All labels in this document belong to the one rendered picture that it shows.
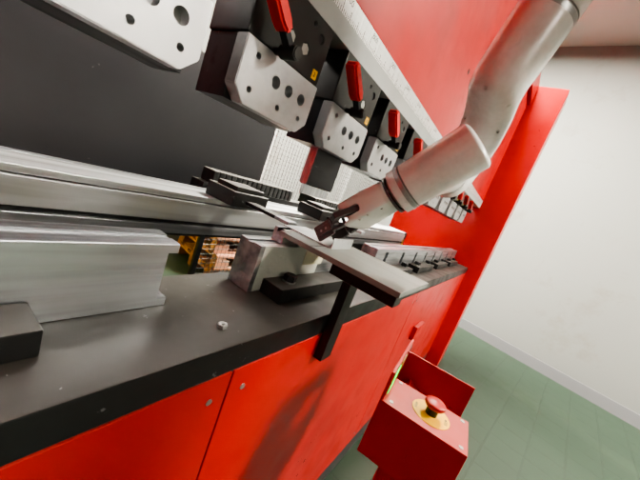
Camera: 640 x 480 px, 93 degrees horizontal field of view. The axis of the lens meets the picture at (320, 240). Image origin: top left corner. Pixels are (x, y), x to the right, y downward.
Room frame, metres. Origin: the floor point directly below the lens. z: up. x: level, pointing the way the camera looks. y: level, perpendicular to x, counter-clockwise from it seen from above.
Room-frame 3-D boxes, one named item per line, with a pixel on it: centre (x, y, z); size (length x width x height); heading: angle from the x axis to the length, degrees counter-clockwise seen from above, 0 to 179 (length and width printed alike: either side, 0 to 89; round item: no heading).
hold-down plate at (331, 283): (0.68, -0.02, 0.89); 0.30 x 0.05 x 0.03; 149
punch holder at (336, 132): (0.65, 0.06, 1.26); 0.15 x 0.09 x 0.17; 149
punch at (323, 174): (0.67, 0.05, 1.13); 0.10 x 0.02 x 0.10; 149
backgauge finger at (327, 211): (1.11, -0.02, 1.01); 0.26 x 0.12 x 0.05; 59
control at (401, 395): (0.57, -0.32, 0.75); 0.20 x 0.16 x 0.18; 155
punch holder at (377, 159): (0.82, -0.04, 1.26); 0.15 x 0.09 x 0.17; 149
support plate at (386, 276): (0.60, -0.08, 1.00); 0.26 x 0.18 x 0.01; 59
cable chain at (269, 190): (1.06, 0.28, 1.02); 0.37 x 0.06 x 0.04; 149
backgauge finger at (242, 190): (0.77, 0.18, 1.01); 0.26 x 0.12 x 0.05; 59
